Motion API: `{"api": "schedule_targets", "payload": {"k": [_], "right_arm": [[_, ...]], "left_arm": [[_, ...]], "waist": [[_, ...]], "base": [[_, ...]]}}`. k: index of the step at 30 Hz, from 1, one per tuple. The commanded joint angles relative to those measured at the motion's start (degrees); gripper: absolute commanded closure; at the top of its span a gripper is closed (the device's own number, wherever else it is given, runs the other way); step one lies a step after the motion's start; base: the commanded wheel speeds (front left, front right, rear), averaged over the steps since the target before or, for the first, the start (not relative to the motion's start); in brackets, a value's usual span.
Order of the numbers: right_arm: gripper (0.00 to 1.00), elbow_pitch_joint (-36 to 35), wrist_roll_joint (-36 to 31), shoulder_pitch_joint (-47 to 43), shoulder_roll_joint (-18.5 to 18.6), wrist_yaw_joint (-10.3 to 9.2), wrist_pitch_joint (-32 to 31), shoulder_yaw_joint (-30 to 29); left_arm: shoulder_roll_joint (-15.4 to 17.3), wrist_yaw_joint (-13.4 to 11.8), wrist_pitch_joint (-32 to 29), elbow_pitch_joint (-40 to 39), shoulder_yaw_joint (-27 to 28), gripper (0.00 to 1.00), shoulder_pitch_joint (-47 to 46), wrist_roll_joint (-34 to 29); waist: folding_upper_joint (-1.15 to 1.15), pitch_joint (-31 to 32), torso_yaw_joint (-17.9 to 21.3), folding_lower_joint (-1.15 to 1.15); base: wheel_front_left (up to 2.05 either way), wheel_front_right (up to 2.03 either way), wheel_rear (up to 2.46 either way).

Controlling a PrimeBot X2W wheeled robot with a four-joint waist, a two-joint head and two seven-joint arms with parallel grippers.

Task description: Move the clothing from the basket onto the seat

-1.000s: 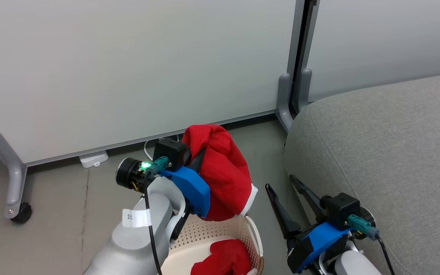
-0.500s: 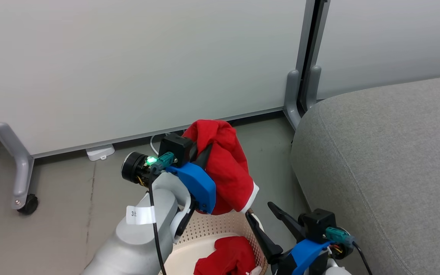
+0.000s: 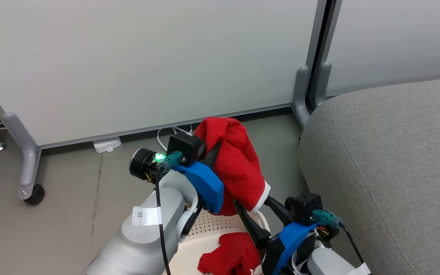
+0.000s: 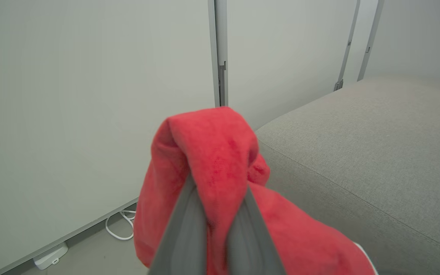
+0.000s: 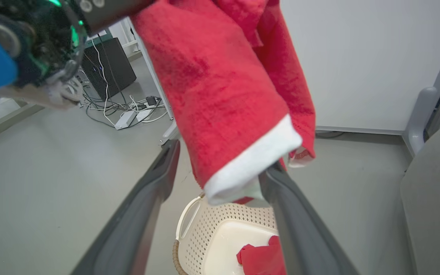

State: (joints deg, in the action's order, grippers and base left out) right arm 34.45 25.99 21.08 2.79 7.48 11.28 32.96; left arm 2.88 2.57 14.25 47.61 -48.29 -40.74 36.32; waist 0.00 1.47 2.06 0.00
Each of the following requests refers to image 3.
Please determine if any cream perforated laundry basket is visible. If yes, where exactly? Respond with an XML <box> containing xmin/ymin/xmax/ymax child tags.
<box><xmin>163</xmin><ymin>208</ymin><xmax>272</xmax><ymax>275</ymax></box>

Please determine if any wide white partition panel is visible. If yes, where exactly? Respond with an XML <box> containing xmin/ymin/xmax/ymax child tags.
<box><xmin>0</xmin><ymin>0</ymin><xmax>327</xmax><ymax>201</ymax></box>

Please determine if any coiled white floor cable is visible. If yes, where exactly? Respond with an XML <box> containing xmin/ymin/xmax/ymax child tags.
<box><xmin>157</xmin><ymin>124</ymin><xmax>194</xmax><ymax>152</ymax></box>

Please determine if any teal left camera connector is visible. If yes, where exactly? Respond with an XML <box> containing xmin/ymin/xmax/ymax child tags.
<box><xmin>162</xmin><ymin>150</ymin><xmax>184</xmax><ymax>170</ymax></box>

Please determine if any teal camera connector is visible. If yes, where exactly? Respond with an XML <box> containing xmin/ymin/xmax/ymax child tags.
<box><xmin>162</xmin><ymin>150</ymin><xmax>184</xmax><ymax>170</ymax></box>
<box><xmin>312</xmin><ymin>209</ymin><xmax>342</xmax><ymax>226</ymax></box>

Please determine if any black partition caster wheel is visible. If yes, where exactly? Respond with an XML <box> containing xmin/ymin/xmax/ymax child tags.
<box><xmin>24</xmin><ymin>184</ymin><xmax>45</xmax><ymax>205</ymax></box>

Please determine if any grey fabric sofa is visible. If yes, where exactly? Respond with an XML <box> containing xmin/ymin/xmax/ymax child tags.
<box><xmin>298</xmin><ymin>76</ymin><xmax>440</xmax><ymax>275</ymax></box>

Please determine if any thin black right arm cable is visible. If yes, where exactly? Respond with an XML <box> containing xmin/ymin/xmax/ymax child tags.
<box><xmin>338</xmin><ymin>223</ymin><xmax>366</xmax><ymax>265</ymax></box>

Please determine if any white floor power adapter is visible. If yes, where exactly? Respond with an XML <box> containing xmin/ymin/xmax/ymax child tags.
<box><xmin>93</xmin><ymin>137</ymin><xmax>122</xmax><ymax>154</ymax></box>

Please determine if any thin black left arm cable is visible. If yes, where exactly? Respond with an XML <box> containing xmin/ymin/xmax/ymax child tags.
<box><xmin>154</xmin><ymin>174</ymin><xmax>171</xmax><ymax>275</ymax></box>

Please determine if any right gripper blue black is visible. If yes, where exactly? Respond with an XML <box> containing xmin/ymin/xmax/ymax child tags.
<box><xmin>233</xmin><ymin>196</ymin><xmax>340</xmax><ymax>275</ymax></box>

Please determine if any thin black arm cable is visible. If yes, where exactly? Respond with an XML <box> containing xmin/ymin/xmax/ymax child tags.
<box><xmin>338</xmin><ymin>223</ymin><xmax>366</xmax><ymax>265</ymax></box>
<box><xmin>154</xmin><ymin>174</ymin><xmax>171</xmax><ymax>275</ymax></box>

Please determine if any narrow white partition panel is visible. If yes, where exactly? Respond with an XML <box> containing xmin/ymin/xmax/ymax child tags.
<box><xmin>314</xmin><ymin>0</ymin><xmax>440</xmax><ymax>109</ymax></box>

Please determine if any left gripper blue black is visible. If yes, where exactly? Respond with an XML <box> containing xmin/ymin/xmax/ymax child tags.
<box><xmin>129</xmin><ymin>141</ymin><xmax>225</xmax><ymax>215</ymax></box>

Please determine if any red garment with white cuff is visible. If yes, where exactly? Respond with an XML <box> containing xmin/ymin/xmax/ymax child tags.
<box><xmin>193</xmin><ymin>116</ymin><xmax>272</xmax><ymax>217</ymax></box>

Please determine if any plain red garment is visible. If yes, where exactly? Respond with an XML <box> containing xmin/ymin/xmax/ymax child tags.
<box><xmin>197</xmin><ymin>232</ymin><xmax>262</xmax><ymax>275</ymax></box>

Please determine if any teal right camera connector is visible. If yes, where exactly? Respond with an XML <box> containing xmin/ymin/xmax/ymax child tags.
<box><xmin>312</xmin><ymin>209</ymin><xmax>342</xmax><ymax>226</ymax></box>

